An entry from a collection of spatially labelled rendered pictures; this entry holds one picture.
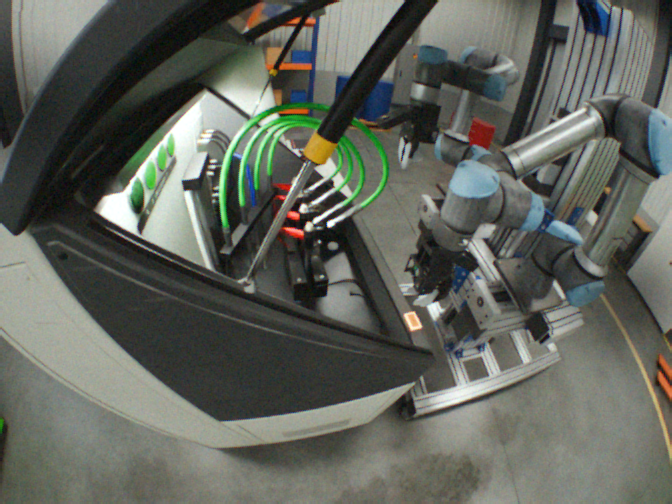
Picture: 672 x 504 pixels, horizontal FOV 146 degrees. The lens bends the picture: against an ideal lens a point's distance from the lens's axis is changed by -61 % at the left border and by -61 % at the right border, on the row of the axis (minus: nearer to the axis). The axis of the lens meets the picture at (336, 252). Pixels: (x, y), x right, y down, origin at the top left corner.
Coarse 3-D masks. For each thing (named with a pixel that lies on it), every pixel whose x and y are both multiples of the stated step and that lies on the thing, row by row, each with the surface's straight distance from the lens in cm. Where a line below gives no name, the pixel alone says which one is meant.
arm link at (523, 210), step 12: (504, 180) 53; (504, 192) 47; (516, 192) 49; (528, 192) 52; (504, 204) 46; (516, 204) 48; (528, 204) 50; (540, 204) 52; (504, 216) 47; (516, 216) 48; (528, 216) 50; (540, 216) 52; (516, 228) 51; (528, 228) 52
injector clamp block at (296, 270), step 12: (312, 252) 80; (288, 264) 80; (300, 264) 76; (312, 264) 76; (288, 276) 87; (300, 276) 73; (312, 276) 77; (324, 276) 73; (300, 288) 73; (312, 288) 80; (324, 288) 76
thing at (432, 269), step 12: (432, 240) 50; (420, 252) 52; (432, 252) 48; (444, 252) 49; (456, 252) 49; (408, 264) 56; (420, 264) 52; (432, 264) 51; (444, 264) 54; (420, 276) 52; (432, 276) 52; (444, 276) 53; (420, 288) 54; (432, 288) 56
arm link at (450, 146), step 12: (468, 48) 118; (480, 48) 119; (468, 60) 116; (480, 60) 115; (492, 60) 114; (468, 96) 115; (480, 96) 119; (456, 108) 117; (468, 108) 115; (456, 120) 115; (468, 120) 115; (444, 132) 118; (456, 132) 115; (468, 132) 118; (444, 144) 116; (456, 144) 114; (468, 144) 120; (444, 156) 116; (456, 156) 114
